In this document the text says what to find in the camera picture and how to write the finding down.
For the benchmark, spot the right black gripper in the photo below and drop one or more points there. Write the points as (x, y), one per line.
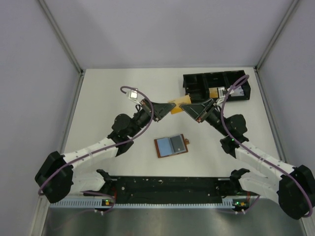
(206, 111)

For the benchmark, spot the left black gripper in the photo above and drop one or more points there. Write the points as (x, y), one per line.
(151, 110)

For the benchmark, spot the yellow credit card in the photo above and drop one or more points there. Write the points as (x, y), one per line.
(179, 101)

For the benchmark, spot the grey credit card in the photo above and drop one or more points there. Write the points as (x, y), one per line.
(177, 144)

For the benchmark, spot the brown leather card holder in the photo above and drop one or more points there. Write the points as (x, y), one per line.
(171, 146)

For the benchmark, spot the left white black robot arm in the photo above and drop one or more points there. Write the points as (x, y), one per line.
(75, 172)

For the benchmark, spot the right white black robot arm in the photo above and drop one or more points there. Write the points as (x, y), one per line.
(269, 170)

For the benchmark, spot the yellow card in tray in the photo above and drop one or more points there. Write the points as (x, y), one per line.
(213, 93)

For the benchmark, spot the white card in tray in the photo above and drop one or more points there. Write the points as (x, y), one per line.
(237, 92)

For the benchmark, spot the black three-compartment organizer tray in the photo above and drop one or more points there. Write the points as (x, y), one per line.
(197, 85)

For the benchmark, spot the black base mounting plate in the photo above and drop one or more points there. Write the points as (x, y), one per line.
(170, 190)

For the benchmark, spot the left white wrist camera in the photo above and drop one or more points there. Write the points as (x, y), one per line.
(133, 95)

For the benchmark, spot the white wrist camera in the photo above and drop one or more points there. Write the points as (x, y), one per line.
(133, 95)
(221, 94)

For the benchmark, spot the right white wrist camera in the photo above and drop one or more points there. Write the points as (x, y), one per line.
(221, 94)

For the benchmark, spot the aluminium front frame rail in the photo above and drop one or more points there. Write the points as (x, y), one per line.
(289, 187)

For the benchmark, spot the grey slotted cable duct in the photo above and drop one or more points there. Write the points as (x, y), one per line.
(105, 203)

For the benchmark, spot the right aluminium corner post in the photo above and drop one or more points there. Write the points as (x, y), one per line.
(294, 4)

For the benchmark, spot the aluminium corner post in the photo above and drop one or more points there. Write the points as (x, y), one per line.
(294, 4)
(59, 35)

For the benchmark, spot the left aluminium corner post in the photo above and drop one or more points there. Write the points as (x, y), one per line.
(59, 35)

